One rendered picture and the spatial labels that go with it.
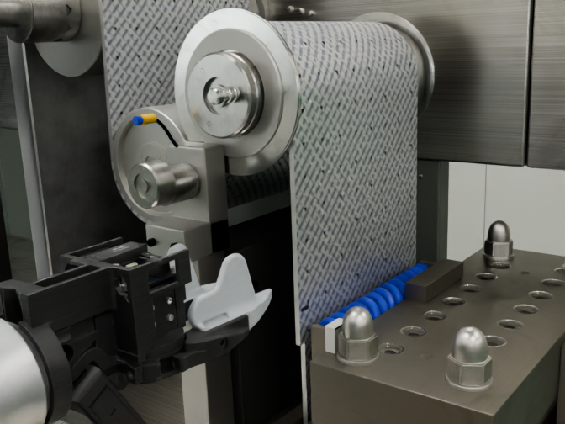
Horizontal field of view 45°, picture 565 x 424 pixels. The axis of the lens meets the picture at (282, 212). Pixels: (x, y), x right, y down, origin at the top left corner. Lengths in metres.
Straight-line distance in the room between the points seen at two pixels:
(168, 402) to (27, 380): 0.44
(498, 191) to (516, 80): 2.57
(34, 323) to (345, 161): 0.36
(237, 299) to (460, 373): 0.18
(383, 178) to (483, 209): 2.72
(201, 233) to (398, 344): 0.20
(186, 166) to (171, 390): 0.32
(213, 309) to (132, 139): 0.29
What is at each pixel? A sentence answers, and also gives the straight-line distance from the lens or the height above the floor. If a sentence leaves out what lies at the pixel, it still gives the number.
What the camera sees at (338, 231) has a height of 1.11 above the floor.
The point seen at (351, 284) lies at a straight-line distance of 0.71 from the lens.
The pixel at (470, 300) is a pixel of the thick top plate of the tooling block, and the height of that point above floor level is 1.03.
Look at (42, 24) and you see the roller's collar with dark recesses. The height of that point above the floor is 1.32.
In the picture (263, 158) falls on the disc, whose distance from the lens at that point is 0.61.
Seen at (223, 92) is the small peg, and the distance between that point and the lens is 0.58.
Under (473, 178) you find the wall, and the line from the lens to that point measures 3.44.
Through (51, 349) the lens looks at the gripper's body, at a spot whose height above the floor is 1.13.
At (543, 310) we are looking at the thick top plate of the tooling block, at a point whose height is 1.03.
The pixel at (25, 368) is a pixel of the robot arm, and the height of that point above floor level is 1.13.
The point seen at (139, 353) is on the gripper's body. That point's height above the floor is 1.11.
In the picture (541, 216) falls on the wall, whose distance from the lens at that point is 3.37.
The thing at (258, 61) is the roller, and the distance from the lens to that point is 0.60.
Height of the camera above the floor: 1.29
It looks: 14 degrees down
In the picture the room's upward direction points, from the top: 2 degrees counter-clockwise
